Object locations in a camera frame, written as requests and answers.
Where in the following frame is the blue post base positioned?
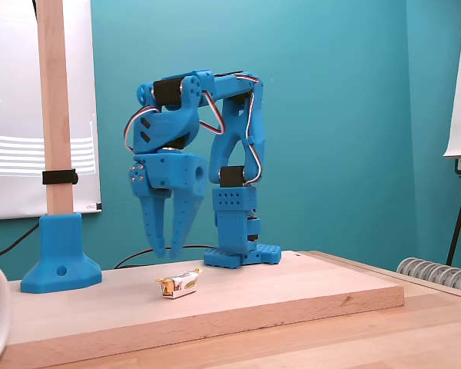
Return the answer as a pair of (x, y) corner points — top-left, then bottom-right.
(20, 211), (103, 294)

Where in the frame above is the red and black arm cable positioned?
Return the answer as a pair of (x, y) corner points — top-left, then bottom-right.
(113, 244), (216, 270)

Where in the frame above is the white caramel candy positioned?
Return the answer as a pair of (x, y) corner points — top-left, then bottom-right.
(154, 268), (204, 300)

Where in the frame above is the wooden camera post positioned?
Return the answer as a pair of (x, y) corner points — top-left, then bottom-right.
(34, 0), (75, 215)

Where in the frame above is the black strap on post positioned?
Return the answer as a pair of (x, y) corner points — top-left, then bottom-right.
(41, 168), (78, 186)

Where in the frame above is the thin black cable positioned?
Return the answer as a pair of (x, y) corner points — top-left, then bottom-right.
(0, 221), (41, 263)

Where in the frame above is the wooden base board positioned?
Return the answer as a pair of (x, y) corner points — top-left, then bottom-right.
(0, 250), (406, 364)

